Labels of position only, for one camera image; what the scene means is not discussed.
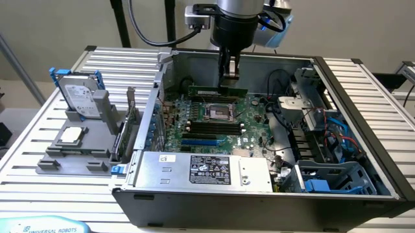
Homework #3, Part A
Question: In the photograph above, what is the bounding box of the grey fan shroud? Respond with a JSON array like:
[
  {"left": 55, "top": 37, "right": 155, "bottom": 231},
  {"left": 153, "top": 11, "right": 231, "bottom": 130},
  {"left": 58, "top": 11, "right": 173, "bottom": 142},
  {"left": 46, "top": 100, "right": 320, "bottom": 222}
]
[{"left": 277, "top": 95, "right": 305, "bottom": 115}]

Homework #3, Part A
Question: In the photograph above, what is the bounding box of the black open PC case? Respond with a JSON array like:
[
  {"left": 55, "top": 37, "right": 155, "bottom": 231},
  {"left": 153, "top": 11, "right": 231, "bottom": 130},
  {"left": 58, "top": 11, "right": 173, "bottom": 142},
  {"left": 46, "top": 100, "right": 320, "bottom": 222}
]
[{"left": 111, "top": 47, "right": 415, "bottom": 229}]

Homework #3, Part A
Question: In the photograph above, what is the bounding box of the silver hard disk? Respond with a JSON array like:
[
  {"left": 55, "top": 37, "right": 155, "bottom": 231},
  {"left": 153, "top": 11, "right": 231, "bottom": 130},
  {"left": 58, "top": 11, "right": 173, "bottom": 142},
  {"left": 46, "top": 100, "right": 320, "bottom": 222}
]
[{"left": 58, "top": 75, "right": 98, "bottom": 119}]

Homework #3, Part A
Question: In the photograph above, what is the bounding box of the black stand post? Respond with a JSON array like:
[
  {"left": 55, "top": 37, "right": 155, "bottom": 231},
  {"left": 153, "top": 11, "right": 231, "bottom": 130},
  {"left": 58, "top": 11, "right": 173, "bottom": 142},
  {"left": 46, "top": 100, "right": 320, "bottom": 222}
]
[
  {"left": 162, "top": 0, "right": 179, "bottom": 48},
  {"left": 110, "top": 0, "right": 133, "bottom": 48}
]

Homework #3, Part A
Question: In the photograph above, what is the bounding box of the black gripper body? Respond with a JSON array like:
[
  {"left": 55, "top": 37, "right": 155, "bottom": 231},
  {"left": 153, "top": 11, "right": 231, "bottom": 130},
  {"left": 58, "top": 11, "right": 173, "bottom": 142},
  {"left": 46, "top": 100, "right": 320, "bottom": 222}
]
[{"left": 210, "top": 10, "right": 260, "bottom": 51}]

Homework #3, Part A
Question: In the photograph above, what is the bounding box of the silver CPU chip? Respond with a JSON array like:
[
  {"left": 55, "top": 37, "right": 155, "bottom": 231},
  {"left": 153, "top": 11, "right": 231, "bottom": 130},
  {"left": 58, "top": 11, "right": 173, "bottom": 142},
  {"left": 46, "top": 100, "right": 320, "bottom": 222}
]
[{"left": 59, "top": 127, "right": 85, "bottom": 143}]

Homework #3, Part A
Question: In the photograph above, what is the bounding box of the blue wire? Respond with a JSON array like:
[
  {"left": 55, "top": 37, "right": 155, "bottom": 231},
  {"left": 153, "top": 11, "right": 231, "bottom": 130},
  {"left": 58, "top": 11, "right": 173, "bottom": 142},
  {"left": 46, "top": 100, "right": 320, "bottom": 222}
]
[{"left": 326, "top": 116, "right": 352, "bottom": 163}]

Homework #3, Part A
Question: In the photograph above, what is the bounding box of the aluminium frame bar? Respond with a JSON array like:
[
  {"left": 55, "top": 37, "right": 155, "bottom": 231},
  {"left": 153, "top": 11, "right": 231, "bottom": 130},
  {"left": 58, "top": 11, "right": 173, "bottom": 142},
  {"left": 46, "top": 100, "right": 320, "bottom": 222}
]
[{"left": 0, "top": 33, "right": 47, "bottom": 107}]

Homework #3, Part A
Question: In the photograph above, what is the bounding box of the black RAM slot bank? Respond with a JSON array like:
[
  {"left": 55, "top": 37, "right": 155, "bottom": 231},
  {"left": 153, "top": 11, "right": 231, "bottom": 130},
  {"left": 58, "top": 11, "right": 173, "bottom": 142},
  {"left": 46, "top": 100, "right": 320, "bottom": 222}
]
[
  {"left": 191, "top": 95, "right": 238, "bottom": 104},
  {"left": 185, "top": 119, "right": 245, "bottom": 136}
]

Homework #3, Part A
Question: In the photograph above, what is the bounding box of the graphics card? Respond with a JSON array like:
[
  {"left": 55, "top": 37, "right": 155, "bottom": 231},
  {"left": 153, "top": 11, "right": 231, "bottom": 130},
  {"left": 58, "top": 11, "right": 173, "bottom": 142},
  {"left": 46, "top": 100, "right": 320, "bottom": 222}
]
[{"left": 111, "top": 86, "right": 142, "bottom": 161}]

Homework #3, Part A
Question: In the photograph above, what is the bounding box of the metal drive cage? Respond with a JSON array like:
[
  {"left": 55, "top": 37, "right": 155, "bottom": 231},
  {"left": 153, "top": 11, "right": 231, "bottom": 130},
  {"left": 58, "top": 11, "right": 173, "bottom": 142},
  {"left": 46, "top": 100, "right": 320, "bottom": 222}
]
[{"left": 290, "top": 67, "right": 340, "bottom": 128}]

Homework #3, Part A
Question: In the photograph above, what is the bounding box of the thick black camera cable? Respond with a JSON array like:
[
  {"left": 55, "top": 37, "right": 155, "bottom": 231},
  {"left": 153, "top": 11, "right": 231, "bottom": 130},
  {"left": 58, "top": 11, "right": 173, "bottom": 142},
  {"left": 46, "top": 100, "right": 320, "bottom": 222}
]
[{"left": 127, "top": 0, "right": 203, "bottom": 47}]

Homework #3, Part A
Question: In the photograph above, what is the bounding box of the black box on side table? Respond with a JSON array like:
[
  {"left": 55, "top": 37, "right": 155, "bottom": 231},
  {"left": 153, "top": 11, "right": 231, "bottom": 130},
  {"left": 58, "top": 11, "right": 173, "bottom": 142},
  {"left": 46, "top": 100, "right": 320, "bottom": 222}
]
[{"left": 372, "top": 72, "right": 410, "bottom": 93}]

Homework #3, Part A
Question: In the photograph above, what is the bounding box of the blue wrist cable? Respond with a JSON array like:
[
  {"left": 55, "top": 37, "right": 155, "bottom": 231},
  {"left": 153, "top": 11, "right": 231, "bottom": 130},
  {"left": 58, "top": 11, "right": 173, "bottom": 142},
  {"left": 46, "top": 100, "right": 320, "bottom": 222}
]
[{"left": 258, "top": 9, "right": 282, "bottom": 33}]

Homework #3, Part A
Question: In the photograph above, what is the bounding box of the blue expansion slot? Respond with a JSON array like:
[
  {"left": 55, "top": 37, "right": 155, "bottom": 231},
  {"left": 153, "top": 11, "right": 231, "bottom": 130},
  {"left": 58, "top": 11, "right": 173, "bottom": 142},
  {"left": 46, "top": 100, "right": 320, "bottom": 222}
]
[{"left": 181, "top": 138, "right": 219, "bottom": 148}]

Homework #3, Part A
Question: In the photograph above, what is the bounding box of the black looped wire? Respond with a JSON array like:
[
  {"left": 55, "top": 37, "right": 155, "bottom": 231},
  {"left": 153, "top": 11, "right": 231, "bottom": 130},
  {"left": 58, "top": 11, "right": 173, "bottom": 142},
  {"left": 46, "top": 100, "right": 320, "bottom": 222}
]
[{"left": 268, "top": 68, "right": 296, "bottom": 99}]

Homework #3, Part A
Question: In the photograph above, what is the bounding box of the grey plastic disk bay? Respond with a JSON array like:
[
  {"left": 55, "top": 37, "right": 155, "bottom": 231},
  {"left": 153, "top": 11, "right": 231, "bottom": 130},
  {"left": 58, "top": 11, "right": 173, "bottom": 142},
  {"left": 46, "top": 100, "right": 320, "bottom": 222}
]
[{"left": 280, "top": 159, "right": 374, "bottom": 195}]

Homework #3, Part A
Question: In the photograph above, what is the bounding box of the red wire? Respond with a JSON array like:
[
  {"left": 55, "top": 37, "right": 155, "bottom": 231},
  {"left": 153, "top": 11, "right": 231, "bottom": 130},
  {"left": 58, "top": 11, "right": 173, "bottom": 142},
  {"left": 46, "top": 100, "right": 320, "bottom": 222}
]
[{"left": 317, "top": 109, "right": 362, "bottom": 153}]

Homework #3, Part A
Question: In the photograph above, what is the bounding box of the green motherboard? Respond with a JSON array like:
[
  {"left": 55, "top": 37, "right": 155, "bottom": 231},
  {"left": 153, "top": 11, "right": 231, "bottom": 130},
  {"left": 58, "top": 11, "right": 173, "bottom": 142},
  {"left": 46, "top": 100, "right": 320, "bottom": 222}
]
[{"left": 162, "top": 94, "right": 280, "bottom": 157}]

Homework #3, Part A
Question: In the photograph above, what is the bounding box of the small silver heat sink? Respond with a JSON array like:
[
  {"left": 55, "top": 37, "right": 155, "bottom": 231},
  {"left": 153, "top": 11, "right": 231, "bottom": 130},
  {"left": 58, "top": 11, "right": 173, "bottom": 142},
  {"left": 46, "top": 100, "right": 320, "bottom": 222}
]
[{"left": 231, "top": 148, "right": 254, "bottom": 158}]

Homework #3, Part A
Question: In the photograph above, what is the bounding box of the blue plastic latch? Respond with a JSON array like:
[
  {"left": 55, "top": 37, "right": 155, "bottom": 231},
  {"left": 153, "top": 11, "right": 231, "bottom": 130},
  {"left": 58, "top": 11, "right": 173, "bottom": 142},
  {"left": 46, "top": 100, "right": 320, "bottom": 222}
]
[{"left": 110, "top": 164, "right": 127, "bottom": 176}]

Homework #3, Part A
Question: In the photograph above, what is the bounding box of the CPU socket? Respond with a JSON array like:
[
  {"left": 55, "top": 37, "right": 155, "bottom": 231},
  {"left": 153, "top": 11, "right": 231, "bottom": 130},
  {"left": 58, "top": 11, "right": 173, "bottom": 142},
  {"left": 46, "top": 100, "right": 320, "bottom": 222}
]
[{"left": 197, "top": 102, "right": 238, "bottom": 122}]

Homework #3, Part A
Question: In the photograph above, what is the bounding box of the grey parts rack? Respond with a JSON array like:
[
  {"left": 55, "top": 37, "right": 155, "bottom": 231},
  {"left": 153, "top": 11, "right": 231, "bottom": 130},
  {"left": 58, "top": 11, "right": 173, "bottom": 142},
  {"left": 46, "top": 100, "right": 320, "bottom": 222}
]
[{"left": 37, "top": 90, "right": 141, "bottom": 176}]

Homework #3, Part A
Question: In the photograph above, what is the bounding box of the silver power supply unit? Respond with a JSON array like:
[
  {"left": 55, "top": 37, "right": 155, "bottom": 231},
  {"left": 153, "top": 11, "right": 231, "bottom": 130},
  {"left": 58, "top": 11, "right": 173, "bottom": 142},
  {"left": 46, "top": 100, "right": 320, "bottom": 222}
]
[{"left": 126, "top": 150, "right": 274, "bottom": 193}]

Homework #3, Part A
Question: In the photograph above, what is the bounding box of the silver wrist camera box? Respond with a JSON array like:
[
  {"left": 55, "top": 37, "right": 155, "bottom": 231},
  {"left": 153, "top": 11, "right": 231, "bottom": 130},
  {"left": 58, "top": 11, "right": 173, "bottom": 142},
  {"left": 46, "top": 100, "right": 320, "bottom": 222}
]
[{"left": 185, "top": 4, "right": 218, "bottom": 30}]

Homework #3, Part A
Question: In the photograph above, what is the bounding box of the green RAM stick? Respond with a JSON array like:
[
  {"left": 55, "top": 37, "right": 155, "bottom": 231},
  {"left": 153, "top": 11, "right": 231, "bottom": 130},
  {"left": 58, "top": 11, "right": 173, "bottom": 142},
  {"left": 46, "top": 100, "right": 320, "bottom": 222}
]
[{"left": 187, "top": 84, "right": 250, "bottom": 98}]

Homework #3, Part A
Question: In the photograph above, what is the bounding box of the blue disk bracket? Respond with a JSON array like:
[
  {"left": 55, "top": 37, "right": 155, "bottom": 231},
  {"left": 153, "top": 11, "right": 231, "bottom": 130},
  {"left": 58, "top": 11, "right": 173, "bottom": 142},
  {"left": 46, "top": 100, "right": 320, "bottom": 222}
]
[{"left": 49, "top": 67, "right": 107, "bottom": 122}]

